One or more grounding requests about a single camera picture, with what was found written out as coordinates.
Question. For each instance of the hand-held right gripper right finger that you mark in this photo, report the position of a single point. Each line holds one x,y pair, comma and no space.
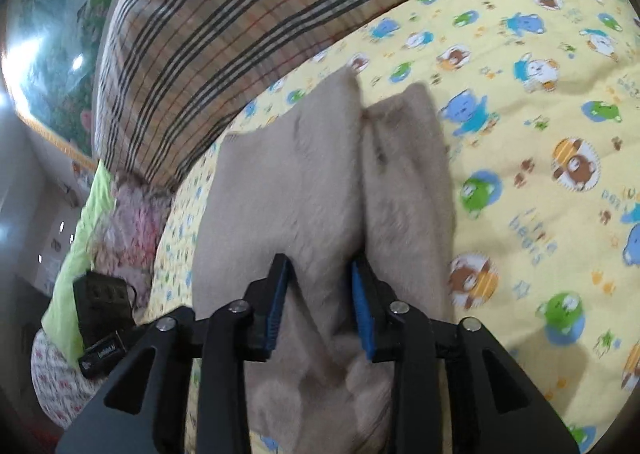
360,316

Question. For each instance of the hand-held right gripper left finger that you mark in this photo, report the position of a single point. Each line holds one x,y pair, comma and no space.
278,299

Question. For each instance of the beige knit sweater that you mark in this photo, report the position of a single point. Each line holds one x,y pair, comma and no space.
300,184

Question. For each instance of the light green blanket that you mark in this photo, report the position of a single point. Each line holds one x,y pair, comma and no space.
80,244

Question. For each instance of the pink floral cloth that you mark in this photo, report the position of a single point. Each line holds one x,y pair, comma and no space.
135,224

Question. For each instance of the white patterned cloth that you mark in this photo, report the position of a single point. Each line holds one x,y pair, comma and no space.
55,376

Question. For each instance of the gold framed landscape painting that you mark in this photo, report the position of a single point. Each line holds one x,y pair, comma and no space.
50,58

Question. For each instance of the yellow cartoon bear bed sheet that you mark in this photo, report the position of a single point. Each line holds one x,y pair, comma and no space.
525,108

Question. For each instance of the plaid pillow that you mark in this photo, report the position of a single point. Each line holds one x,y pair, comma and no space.
200,33

